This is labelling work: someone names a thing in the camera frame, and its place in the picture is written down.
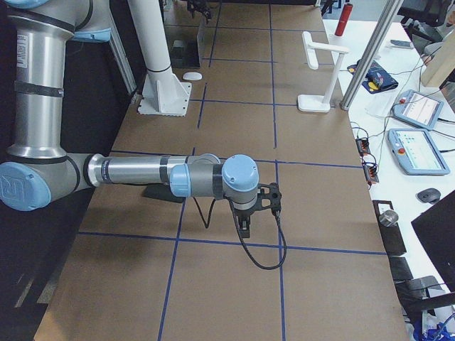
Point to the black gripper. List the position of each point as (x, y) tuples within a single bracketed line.
[(244, 214), (201, 8)]

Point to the white computer mouse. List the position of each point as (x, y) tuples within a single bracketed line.
[(192, 76)]

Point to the grey laptop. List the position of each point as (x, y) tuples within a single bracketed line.
[(187, 49)]

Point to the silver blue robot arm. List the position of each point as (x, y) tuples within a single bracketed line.
[(40, 171)]

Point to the dark grey desk mouse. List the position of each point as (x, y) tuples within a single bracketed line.
[(429, 195)]

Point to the lower orange black adapter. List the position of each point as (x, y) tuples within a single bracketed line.
[(371, 172)]

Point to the orange black adapter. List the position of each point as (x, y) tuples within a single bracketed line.
[(371, 172), (363, 146)]

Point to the upper orange black adapter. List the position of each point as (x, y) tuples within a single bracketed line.
[(363, 146)]

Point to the silver metal cylinder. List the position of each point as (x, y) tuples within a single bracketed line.
[(388, 218)]

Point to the red bottle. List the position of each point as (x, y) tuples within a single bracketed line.
[(343, 20)]

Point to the black box on edge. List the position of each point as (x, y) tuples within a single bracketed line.
[(391, 236)]

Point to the lower teach pendant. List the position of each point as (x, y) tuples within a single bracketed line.
[(416, 152)]

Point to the teach pendant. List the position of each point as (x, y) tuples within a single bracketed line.
[(416, 152), (417, 109)]

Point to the black office chair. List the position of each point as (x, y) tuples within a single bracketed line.
[(417, 295)]

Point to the blue yellow pouch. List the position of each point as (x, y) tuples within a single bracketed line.
[(377, 79)]

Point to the black monitor corner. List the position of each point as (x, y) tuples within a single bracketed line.
[(435, 230)]

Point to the grey remote on desk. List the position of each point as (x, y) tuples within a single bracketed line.
[(401, 44)]

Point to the upper teach pendant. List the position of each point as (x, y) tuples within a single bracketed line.
[(417, 109)]

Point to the wooden board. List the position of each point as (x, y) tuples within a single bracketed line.
[(439, 62)]

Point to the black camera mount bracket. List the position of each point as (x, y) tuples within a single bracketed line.
[(269, 198)]

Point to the white camera pole stand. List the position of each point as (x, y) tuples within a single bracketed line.
[(163, 93)]

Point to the aluminium frame post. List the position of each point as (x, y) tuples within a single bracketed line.
[(382, 27)]

